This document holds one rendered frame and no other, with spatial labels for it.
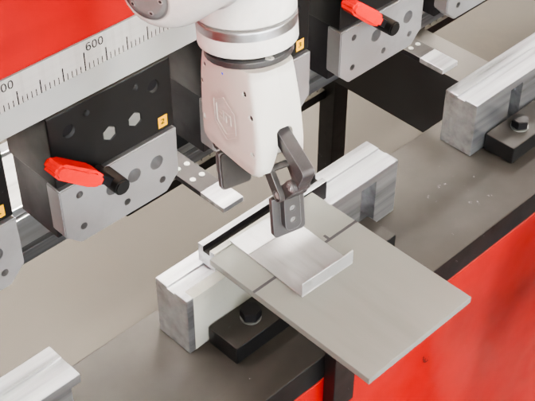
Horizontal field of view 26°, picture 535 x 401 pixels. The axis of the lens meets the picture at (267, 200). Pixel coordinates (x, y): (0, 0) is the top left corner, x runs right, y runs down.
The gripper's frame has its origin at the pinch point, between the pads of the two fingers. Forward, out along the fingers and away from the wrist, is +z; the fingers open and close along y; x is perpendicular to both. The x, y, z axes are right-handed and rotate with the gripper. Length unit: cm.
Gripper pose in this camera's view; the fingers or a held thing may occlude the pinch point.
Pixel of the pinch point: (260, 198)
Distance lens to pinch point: 104.0
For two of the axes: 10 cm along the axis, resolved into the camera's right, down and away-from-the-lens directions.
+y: 5.2, 4.5, -7.3
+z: 0.6, 8.3, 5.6
